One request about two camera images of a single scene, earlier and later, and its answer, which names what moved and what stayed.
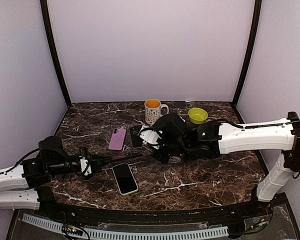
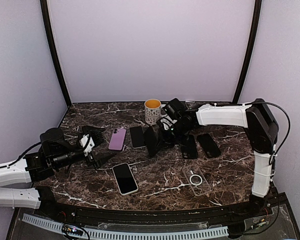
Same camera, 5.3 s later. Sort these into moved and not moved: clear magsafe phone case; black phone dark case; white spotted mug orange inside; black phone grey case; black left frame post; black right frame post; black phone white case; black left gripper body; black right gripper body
Moved: clear magsafe phone case; black left gripper body; black phone grey case; black right gripper body
Not moved: black phone dark case; black left frame post; black right frame post; black phone white case; white spotted mug orange inside
